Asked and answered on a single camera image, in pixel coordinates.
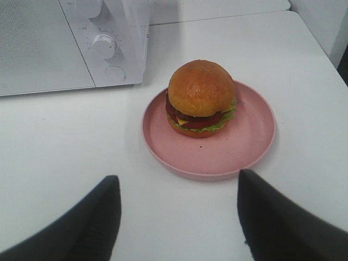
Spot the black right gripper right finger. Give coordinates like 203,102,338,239
237,169,347,260

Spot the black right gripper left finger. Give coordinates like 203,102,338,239
1,175,121,260

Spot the pink round plate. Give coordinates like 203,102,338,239
142,81,276,181

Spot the toy hamburger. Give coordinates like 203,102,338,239
165,60,237,138

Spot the round white door button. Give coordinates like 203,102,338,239
105,66,126,82

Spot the white microwave door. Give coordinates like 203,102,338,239
1,1,95,96

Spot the white microwave knob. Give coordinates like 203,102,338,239
86,0,103,18
92,34,117,59

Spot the white microwave oven body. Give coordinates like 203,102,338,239
59,1,150,88

